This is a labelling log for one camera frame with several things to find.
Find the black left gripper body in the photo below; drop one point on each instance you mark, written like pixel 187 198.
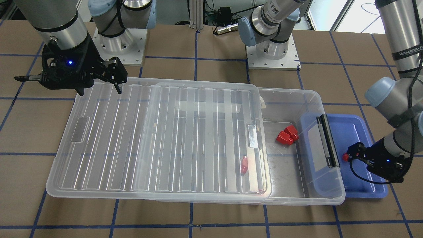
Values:
pixel 378 152

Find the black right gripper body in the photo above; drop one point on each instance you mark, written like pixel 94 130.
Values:
pixel 88 50

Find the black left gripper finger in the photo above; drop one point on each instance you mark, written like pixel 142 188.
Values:
pixel 356 150

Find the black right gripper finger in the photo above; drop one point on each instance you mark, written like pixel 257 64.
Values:
pixel 30 78
pixel 112 71

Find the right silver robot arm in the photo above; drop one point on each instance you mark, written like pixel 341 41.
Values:
pixel 60 20

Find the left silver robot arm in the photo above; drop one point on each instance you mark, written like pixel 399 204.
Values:
pixel 399 101

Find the clear plastic storage box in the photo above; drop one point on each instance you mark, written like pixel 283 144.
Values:
pixel 297 148

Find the clear plastic box lid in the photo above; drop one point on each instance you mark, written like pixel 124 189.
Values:
pixel 98 156

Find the blue plastic tray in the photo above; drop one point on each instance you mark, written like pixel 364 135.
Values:
pixel 350 177

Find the red block front pair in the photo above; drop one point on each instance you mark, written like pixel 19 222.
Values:
pixel 292 132
pixel 284 138

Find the red block under lid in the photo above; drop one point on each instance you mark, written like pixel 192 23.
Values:
pixel 244 165

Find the black power adapter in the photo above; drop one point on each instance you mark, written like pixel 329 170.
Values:
pixel 224 15

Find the aluminium frame post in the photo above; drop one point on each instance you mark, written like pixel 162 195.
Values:
pixel 196 14

